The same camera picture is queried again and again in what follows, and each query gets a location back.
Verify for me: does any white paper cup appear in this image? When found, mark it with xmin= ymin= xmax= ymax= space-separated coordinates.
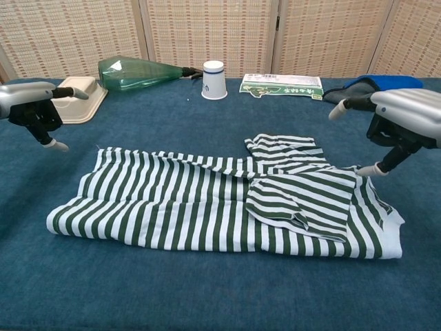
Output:
xmin=201 ymin=60 xmax=228 ymax=101

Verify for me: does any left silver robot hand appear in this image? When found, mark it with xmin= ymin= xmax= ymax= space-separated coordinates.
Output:
xmin=0 ymin=81 xmax=90 ymax=152

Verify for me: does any beige plastic lidded container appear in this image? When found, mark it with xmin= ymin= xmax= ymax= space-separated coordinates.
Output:
xmin=51 ymin=76 xmax=109 ymax=125

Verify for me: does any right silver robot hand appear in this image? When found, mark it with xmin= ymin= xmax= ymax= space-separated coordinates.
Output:
xmin=328 ymin=88 xmax=441 ymax=177

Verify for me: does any green plastic spray bottle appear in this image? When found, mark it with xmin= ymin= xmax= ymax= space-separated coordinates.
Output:
xmin=97 ymin=55 xmax=204 ymax=92

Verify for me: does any blue grey cloth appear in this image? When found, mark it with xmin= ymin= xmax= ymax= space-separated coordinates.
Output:
xmin=322 ymin=74 xmax=424 ymax=104

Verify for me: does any blue table mat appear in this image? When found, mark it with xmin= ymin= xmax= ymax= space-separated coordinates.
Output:
xmin=0 ymin=76 xmax=441 ymax=331

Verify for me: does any woven folding screen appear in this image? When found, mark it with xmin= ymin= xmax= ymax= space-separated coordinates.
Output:
xmin=0 ymin=0 xmax=441 ymax=86

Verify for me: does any green white flat carton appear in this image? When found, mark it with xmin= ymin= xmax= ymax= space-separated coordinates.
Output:
xmin=238 ymin=72 xmax=325 ymax=101

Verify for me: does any green white striped t-shirt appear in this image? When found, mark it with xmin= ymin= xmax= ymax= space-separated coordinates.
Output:
xmin=46 ymin=133 xmax=406 ymax=260

